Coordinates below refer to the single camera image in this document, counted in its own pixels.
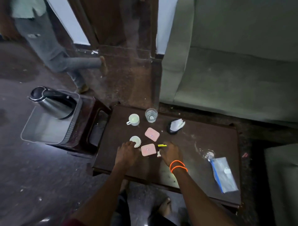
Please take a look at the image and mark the pink sachet packet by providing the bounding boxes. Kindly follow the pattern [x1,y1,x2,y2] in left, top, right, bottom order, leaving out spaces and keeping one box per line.
[141,144,157,156]
[145,127,160,141]

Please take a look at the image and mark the orange thread bracelet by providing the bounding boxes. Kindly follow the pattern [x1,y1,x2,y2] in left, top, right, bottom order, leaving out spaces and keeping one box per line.
[169,160,188,173]

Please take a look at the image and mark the person's right forearm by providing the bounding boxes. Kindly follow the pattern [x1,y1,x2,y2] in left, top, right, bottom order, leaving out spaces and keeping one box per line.
[172,168,236,226]

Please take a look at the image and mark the black bowl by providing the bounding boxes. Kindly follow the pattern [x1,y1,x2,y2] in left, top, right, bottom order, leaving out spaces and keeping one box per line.
[167,119,182,135]

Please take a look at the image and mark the dark wooden door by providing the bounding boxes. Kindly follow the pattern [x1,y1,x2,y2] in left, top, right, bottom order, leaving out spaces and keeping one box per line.
[68,0,159,59]

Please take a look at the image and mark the white cup with handle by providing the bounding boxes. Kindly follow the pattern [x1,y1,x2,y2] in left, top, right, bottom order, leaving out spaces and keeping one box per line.
[126,114,140,126]

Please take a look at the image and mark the steel electric kettle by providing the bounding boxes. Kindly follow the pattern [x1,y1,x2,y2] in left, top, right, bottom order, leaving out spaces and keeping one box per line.
[28,86,77,120]

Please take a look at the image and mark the person's left hand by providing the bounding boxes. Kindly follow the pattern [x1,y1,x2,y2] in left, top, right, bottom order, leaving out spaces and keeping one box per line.
[115,141,140,169]

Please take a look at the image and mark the white paper sachets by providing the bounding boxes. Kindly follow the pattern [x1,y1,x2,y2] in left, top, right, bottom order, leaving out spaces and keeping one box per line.
[170,118,186,131]

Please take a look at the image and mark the green fabric sofa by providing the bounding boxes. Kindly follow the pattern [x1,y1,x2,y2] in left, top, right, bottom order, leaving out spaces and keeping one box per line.
[159,0,298,128]

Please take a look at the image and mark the clear zip bag blue strip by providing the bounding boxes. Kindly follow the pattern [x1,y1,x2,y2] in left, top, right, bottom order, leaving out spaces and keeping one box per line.
[208,157,239,194]

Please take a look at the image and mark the dark wooden coffee table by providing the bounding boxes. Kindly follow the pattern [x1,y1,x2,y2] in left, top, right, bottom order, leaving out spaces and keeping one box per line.
[92,105,242,209]

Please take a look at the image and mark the person's right hand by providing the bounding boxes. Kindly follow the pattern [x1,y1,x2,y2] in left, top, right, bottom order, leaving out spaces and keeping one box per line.
[160,141,183,167]

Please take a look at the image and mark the person's right foot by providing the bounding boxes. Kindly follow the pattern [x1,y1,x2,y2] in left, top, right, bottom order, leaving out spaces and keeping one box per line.
[158,197,172,217]

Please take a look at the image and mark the green fabric armchair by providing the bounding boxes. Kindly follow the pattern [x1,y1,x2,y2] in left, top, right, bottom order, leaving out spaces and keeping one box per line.
[264,143,298,226]

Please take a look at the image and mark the clear drinking glass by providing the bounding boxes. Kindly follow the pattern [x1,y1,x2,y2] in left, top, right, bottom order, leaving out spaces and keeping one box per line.
[145,108,158,123]

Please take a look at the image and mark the grey plastic tray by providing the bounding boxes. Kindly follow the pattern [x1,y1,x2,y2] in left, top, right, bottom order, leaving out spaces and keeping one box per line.
[20,90,83,145]

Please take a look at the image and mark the small white cup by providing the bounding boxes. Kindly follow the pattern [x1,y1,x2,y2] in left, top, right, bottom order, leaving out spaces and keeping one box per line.
[129,136,142,148]

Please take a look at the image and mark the dark wooden side table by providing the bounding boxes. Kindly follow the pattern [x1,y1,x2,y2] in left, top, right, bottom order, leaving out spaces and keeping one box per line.
[66,95,112,159]

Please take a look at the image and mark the person's left forearm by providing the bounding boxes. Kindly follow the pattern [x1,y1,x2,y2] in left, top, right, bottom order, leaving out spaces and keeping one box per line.
[69,166,127,226]

